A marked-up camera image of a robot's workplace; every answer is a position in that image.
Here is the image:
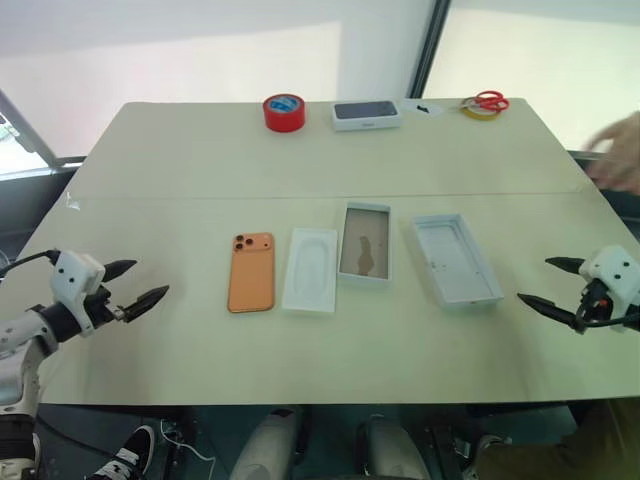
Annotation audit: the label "thin white floor cable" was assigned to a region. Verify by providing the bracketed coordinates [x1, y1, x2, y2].
[158, 418, 217, 480]

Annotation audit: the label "dark window frame post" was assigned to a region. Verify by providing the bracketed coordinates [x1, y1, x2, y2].
[406, 0, 452, 99]

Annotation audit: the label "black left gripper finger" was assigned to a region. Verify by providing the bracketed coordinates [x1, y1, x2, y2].
[102, 258, 139, 284]
[122, 284, 171, 323]

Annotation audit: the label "grey slanted window bar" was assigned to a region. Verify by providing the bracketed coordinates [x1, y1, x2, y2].
[0, 88, 57, 167]

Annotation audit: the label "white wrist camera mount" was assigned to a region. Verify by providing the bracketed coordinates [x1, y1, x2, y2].
[578, 245, 640, 334]
[52, 251, 107, 337]

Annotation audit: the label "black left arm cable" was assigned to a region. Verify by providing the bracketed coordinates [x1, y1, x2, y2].
[0, 251, 59, 282]

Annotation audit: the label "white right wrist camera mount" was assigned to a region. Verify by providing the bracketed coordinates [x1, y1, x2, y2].
[578, 245, 640, 334]

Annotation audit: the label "yellow tape roll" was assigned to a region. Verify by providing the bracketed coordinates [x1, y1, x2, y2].
[460, 98, 502, 122]

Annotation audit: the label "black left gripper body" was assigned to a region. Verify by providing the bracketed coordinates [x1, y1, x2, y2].
[87, 283, 128, 329]

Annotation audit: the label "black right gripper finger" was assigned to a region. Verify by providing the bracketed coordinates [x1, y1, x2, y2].
[516, 292, 584, 332]
[544, 256, 587, 276]

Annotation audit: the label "red tape roll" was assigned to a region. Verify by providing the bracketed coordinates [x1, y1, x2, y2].
[262, 92, 310, 134]

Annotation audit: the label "person's bare hand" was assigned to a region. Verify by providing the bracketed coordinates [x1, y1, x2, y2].
[583, 111, 640, 194]

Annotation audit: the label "white boxed phone package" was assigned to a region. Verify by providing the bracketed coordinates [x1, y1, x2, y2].
[330, 99, 405, 134]

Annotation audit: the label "white moulded tray insert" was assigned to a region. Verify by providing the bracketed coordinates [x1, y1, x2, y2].
[281, 227, 339, 317]

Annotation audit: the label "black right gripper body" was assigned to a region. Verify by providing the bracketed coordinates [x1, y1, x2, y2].
[574, 279, 614, 327]

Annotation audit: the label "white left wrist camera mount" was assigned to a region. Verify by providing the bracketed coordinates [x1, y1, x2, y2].
[52, 251, 107, 337]

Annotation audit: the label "orange smartphone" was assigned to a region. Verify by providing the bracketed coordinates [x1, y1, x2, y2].
[227, 231, 278, 315]

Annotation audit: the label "brown trousers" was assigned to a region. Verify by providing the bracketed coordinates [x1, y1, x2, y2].
[474, 398, 640, 480]

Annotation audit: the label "red handled scissors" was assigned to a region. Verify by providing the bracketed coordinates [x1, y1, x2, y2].
[462, 90, 511, 113]

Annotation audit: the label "white and orange box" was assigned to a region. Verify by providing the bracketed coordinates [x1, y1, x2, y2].
[410, 213, 505, 313]

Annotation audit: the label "grey rounded robot leg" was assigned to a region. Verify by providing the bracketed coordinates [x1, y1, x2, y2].
[355, 412, 432, 480]
[228, 407, 307, 480]

